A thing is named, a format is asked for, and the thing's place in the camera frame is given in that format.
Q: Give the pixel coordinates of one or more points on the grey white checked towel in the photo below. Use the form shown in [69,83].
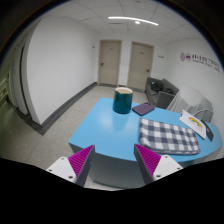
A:
[166,135]

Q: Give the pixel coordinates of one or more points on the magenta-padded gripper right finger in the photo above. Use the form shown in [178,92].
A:
[163,165]

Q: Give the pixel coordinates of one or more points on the purple smartphone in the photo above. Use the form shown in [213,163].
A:
[143,108]

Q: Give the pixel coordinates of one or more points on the beige door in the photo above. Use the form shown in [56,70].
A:
[140,66]
[110,63]

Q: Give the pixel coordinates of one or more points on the long ceiling light strip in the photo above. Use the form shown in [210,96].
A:
[133,19]

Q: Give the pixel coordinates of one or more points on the dark bag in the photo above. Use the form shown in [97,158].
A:
[156,86]

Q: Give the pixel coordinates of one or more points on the dark teal mug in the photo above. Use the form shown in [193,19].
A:
[122,101]

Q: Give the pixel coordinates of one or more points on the red wall logo lettering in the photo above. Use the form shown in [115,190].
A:
[200,61]

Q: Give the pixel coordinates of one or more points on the grey sofa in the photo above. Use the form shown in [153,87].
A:
[163,98]

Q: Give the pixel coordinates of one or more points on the round ceiling light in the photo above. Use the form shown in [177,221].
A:
[137,22]

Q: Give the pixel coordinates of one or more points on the white board with rainbow print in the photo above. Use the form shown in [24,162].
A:
[193,124]

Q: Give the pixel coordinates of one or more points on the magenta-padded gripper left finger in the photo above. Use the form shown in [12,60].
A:
[63,166]

